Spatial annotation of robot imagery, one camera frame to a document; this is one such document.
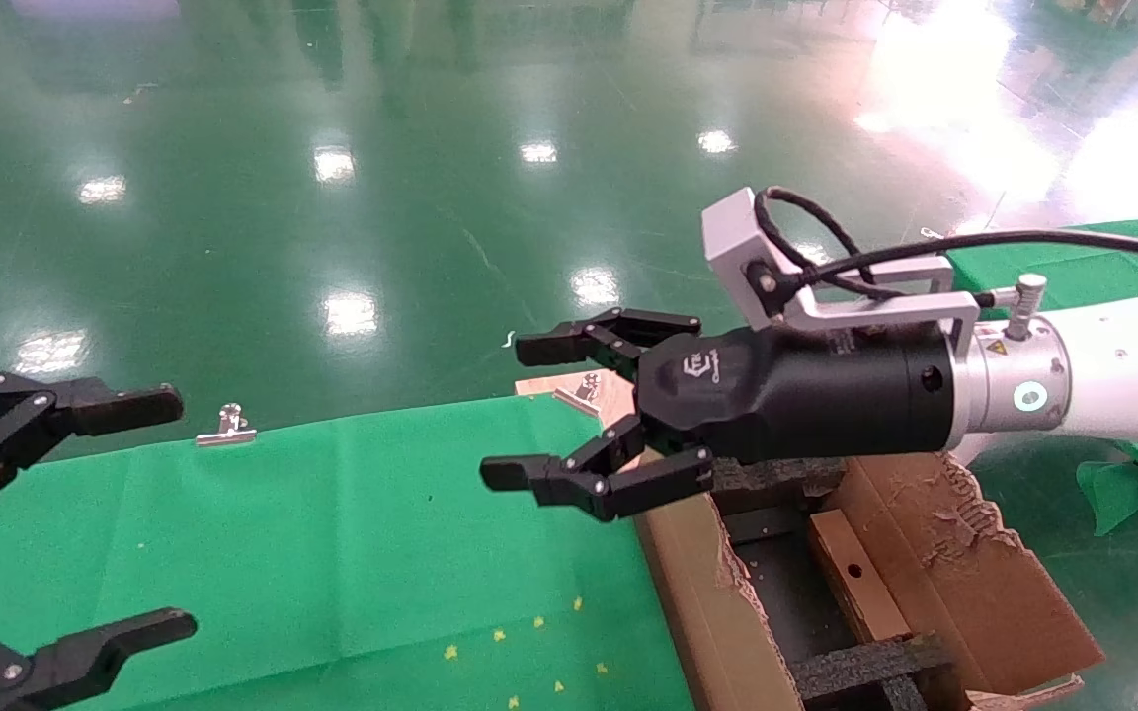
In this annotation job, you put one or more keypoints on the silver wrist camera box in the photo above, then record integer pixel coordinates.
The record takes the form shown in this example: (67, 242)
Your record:
(727, 247)

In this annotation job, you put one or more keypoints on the large green table cloth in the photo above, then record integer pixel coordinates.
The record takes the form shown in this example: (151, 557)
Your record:
(332, 523)

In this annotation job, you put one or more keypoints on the green cloth with creases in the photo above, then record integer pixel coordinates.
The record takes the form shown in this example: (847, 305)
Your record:
(1102, 281)

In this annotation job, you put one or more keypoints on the black foam insert bar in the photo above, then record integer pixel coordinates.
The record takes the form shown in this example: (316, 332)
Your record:
(855, 667)

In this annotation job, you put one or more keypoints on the black foam bottom liner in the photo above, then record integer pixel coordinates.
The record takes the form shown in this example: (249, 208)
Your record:
(786, 592)

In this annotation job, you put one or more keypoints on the metal binder clip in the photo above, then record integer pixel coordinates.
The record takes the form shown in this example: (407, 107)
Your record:
(226, 430)
(584, 395)
(928, 233)

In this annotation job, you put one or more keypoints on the silver camera mount bracket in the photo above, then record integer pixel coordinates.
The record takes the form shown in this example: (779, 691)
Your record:
(885, 314)

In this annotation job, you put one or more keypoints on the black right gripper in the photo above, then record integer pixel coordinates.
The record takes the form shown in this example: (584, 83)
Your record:
(806, 395)

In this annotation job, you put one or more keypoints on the large open cardboard carton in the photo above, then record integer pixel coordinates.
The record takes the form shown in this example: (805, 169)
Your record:
(984, 592)

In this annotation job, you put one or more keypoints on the black notched foam insert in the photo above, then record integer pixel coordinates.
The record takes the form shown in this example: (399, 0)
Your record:
(786, 479)

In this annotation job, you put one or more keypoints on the small brown cardboard box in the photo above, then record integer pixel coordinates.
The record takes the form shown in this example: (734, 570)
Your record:
(855, 583)

